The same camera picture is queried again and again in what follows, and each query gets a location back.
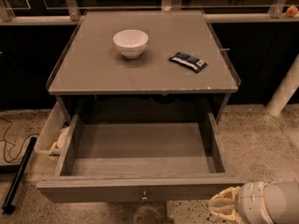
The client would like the grey cabinet with flat top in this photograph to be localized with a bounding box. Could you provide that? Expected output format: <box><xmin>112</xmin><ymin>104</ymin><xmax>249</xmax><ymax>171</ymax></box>
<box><xmin>46</xmin><ymin>10</ymin><xmax>242</xmax><ymax>126</ymax></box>

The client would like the white ceramic bowl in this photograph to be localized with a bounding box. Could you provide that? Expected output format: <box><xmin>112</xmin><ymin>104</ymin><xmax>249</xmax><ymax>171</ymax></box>
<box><xmin>113</xmin><ymin>30</ymin><xmax>149</xmax><ymax>59</ymax></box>

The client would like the blue snack packet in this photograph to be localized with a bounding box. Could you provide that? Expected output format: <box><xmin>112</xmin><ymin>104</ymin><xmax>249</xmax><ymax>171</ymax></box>
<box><xmin>169</xmin><ymin>52</ymin><xmax>207</xmax><ymax>74</ymax></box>

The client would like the orange fruit on ledge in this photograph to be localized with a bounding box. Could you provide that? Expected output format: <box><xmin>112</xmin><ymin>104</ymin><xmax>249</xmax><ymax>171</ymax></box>
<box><xmin>286</xmin><ymin>6</ymin><xmax>298</xmax><ymax>18</ymax></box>

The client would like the grey top drawer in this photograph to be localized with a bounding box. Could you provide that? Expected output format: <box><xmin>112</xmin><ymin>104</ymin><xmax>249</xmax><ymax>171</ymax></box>
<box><xmin>36</xmin><ymin>113</ymin><xmax>246</xmax><ymax>203</ymax></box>

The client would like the pale object in bin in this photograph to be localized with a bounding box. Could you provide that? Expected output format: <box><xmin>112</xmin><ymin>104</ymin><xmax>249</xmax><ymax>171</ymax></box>
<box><xmin>50</xmin><ymin>127</ymin><xmax>69</xmax><ymax>150</ymax></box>

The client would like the metal drawer knob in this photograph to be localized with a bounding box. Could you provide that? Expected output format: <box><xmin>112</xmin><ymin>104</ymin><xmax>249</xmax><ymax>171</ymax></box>
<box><xmin>140</xmin><ymin>190</ymin><xmax>149</xmax><ymax>202</ymax></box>

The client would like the metal railing frame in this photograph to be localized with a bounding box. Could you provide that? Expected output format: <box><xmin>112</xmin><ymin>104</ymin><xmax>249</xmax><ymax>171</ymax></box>
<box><xmin>0</xmin><ymin>0</ymin><xmax>299</xmax><ymax>25</ymax></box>

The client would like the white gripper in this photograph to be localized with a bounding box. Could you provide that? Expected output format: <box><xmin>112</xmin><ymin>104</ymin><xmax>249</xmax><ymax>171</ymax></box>
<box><xmin>208</xmin><ymin>182</ymin><xmax>271</xmax><ymax>224</ymax></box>

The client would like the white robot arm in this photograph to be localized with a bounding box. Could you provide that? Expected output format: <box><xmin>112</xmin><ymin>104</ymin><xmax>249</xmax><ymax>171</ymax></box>
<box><xmin>208</xmin><ymin>55</ymin><xmax>299</xmax><ymax>224</ymax></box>

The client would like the black rod on floor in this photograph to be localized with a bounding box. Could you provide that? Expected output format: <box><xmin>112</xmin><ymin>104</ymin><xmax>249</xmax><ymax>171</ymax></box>
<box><xmin>2</xmin><ymin>137</ymin><xmax>36</xmax><ymax>215</ymax></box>

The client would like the clear plastic bin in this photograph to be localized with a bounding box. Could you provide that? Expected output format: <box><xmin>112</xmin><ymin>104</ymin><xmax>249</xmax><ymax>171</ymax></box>
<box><xmin>34</xmin><ymin>103</ymin><xmax>69</xmax><ymax>156</ymax></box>

